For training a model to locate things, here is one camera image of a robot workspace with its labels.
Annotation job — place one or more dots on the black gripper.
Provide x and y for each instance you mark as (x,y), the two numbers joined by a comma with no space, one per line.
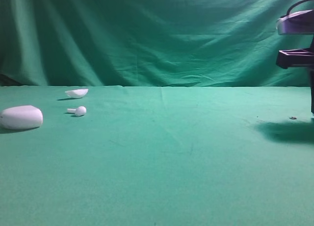
(299,58)

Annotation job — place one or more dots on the white earbud near case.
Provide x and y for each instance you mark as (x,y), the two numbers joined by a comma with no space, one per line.
(79,111)

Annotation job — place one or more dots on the white earbud case lid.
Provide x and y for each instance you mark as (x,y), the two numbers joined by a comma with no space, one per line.
(76,93)

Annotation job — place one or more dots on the white earbud case body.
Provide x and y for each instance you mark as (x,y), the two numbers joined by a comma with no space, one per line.
(21,117)

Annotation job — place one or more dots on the green table cloth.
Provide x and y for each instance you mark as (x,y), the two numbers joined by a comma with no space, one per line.
(160,156)

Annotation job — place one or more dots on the green backdrop cloth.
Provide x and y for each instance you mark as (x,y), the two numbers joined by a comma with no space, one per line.
(223,43)

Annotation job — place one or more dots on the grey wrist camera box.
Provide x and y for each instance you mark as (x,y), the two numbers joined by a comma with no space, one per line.
(298,23)

